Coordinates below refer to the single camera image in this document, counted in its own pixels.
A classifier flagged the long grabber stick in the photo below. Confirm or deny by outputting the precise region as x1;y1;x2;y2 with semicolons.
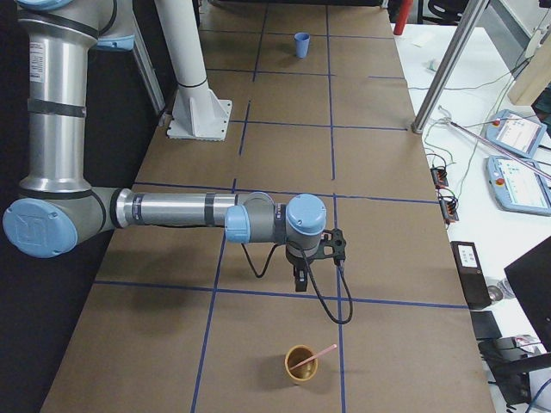
443;115;550;180

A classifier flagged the teach pendant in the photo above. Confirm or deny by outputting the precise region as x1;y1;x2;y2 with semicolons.
485;156;550;216
485;109;547;159

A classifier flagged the blue plastic cup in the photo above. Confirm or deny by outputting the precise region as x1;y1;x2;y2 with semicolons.
294;32;310;59

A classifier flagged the white camera stand pole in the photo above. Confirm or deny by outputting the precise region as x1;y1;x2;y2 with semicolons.
155;0;232;141

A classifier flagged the black monitor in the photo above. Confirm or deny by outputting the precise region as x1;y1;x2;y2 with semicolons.
505;244;550;350

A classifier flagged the upper black orange connector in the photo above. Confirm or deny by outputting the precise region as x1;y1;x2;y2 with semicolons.
430;166;449;188

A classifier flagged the black box white label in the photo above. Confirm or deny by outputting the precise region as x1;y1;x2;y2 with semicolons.
450;241;492;310

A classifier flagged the upper teach pendant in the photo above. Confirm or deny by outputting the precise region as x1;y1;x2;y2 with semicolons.
485;109;547;159

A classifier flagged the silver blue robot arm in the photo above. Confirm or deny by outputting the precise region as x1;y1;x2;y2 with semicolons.
3;1;329;292

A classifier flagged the brown wooden cup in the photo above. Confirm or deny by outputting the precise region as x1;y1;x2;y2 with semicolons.
283;345;319;385

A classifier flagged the lower teach pendant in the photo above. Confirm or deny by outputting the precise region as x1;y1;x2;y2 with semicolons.
485;156;550;216

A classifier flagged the lower black orange connector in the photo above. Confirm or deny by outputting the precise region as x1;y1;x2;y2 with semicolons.
438;194;459;225

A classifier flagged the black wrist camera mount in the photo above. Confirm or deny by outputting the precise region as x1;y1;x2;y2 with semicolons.
313;228;346;266

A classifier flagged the black orange connector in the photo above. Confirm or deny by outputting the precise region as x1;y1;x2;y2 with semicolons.
438;194;459;225
430;166;449;188

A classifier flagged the black braided camera cable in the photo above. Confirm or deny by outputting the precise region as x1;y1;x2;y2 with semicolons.
240;243;355;325

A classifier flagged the aluminium frame post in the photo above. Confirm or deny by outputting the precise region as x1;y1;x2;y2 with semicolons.
411;0;487;134

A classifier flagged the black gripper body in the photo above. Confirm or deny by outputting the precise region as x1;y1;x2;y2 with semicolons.
286;247;307;275

